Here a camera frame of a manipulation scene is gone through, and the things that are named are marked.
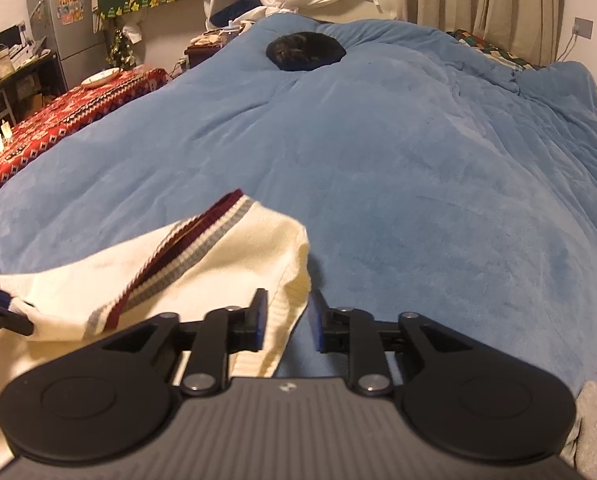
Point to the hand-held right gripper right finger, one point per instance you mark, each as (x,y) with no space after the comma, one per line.
(318,322)

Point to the black shelf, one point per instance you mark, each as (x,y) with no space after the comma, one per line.
(13,95)

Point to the black curled cat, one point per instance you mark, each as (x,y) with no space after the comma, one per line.
(303,50)

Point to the blue fleece blanket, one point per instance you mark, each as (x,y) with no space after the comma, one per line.
(403,160)

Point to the cream knit sweater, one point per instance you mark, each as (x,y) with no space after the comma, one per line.
(228,260)

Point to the small Christmas tree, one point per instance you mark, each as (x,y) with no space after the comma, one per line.
(119,50)

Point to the plaid pillow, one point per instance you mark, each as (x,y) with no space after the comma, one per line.
(493,52)

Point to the grey fridge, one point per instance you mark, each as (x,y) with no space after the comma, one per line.
(61,25)

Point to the red patterned tablecloth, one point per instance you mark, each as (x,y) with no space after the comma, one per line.
(68,110)

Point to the white plate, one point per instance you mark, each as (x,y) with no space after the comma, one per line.
(101,77)

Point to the wooden nightstand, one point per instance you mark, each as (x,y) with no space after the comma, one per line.
(206,47)

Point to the grey wall socket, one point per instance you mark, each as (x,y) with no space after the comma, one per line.
(583,26)

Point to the dark blue cloth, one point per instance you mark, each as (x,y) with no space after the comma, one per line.
(233,12)

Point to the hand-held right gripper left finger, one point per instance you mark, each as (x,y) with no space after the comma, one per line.
(262,317)

